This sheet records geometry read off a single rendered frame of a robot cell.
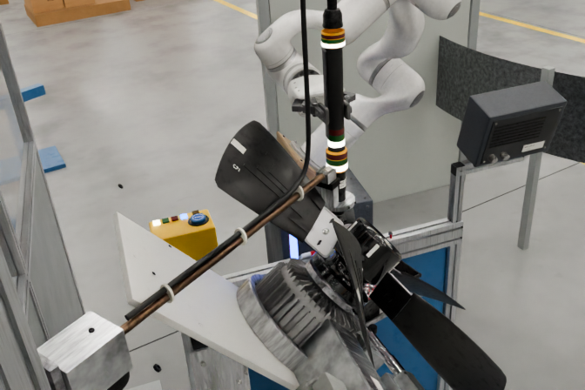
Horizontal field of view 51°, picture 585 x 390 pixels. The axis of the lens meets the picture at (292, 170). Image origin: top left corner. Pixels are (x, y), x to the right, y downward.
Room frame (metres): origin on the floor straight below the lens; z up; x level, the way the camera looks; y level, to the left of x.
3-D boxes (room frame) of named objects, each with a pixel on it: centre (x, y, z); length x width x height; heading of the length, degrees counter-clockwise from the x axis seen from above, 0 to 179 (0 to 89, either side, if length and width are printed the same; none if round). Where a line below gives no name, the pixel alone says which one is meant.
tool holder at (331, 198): (1.09, -0.08, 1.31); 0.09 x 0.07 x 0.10; 142
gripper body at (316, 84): (1.20, -0.06, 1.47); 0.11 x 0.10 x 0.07; 17
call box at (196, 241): (1.35, 0.30, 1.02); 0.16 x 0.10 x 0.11; 107
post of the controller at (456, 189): (1.59, -0.49, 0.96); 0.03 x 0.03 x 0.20; 17
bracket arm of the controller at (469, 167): (1.62, -0.59, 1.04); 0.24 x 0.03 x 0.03; 107
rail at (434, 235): (1.47, -0.08, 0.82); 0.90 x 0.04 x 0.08; 107
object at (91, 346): (0.60, 0.29, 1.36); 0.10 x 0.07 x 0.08; 142
